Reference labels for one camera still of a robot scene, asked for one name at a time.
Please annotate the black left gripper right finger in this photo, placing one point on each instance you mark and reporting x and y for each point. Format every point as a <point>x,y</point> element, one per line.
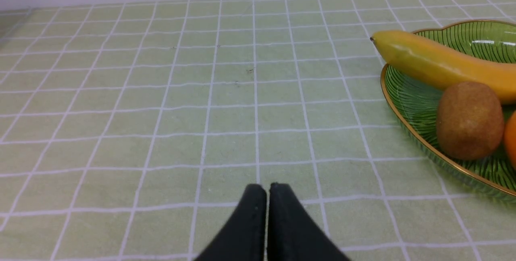
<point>292,234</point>

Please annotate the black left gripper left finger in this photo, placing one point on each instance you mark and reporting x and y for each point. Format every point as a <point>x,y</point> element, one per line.
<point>242,238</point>

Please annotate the green checkered tablecloth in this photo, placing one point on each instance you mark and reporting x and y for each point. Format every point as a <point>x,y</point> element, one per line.
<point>129,131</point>

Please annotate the green leaf-shaped glass plate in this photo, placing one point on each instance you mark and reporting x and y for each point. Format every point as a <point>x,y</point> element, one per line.
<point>415,104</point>

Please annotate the brown kiwi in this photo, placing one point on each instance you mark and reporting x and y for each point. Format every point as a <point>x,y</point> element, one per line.
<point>470,121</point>

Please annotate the yellow banana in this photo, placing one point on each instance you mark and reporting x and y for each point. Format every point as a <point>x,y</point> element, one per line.
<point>440,66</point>

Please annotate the orange mango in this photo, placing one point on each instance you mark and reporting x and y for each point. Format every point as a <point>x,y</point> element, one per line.
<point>509,140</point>

